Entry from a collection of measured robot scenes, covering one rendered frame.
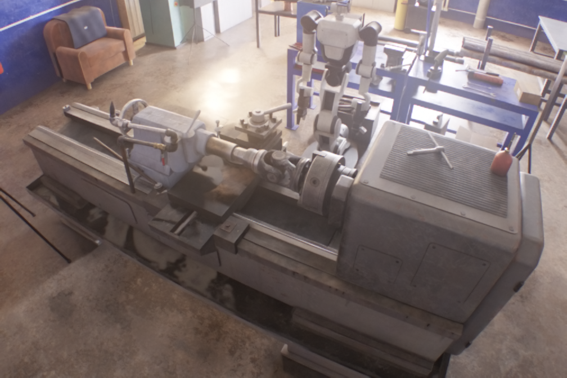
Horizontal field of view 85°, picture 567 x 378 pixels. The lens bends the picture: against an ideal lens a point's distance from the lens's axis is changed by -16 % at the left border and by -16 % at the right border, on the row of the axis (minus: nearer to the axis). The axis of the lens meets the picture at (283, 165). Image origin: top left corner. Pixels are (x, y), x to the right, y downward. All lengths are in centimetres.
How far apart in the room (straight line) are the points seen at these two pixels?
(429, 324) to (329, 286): 42
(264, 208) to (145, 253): 78
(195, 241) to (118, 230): 92
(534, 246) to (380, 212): 51
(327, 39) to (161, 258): 171
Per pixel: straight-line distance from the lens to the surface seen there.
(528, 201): 140
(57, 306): 279
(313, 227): 181
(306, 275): 152
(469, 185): 126
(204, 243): 158
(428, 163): 129
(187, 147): 170
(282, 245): 160
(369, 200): 114
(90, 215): 261
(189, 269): 210
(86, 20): 545
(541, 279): 308
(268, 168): 150
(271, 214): 187
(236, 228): 161
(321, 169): 139
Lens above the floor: 210
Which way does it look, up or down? 40 degrees down
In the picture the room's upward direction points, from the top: straight up
